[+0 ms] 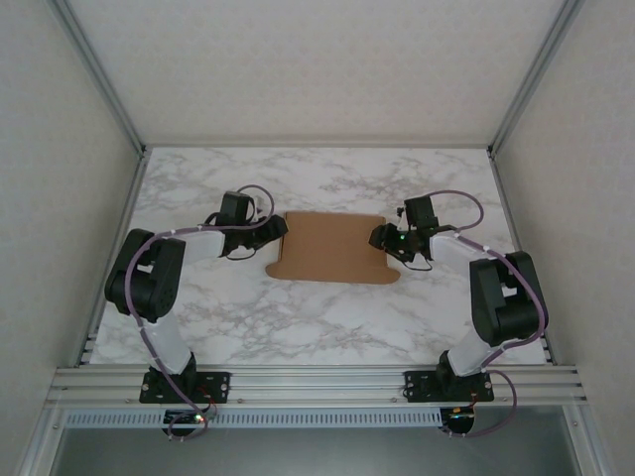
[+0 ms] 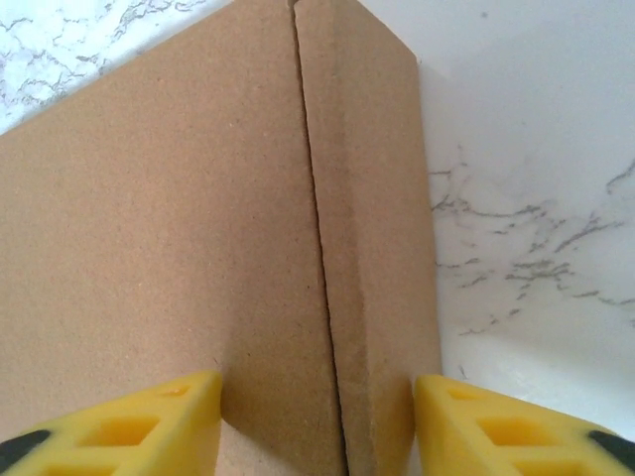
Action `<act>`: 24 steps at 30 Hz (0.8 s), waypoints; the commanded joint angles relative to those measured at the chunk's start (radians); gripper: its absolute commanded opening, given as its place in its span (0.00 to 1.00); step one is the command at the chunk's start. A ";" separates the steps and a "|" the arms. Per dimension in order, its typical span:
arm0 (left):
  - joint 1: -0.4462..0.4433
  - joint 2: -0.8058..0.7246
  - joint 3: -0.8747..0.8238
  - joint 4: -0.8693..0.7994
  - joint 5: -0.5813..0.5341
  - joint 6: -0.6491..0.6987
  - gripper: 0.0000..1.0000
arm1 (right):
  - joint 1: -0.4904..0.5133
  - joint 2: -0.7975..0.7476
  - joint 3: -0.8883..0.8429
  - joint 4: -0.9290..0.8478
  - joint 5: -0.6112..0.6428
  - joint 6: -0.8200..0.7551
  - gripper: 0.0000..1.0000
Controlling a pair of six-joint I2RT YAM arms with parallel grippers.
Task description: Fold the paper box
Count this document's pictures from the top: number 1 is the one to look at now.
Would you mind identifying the brown cardboard paper box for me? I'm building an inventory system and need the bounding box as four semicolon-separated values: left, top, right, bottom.
265;210;402;287

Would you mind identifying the aluminium rear frame bar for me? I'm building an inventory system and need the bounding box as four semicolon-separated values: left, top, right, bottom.
143;140;492;150

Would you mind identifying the aluminium table side rail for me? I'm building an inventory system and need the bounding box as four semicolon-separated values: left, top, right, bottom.
73;148;153;368
488;148;557;368

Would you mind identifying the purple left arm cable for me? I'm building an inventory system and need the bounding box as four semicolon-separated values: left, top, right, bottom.
123;183;277;442

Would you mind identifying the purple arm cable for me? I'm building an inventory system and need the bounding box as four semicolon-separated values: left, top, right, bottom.
123;183;277;442
426;188;552;440

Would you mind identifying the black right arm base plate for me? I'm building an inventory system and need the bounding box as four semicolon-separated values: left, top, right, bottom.
404;369;496;403

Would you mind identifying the aluminium mounting rail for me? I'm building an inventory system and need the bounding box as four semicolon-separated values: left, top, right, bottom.
49;365;589;411

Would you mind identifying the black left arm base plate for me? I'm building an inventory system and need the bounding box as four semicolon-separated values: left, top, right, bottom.
138;370;233;404

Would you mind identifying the aluminium corner frame post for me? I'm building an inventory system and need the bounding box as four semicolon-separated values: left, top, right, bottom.
486;0;587;158
49;0;150;158

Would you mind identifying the grey slotted cable duct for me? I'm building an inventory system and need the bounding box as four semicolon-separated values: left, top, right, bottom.
63;409;444;428

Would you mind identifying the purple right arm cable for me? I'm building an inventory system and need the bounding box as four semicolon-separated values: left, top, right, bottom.
426;188;552;440

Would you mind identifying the aluminium lower frame post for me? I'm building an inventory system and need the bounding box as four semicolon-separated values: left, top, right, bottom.
17;404;68;476
563;404;619;476

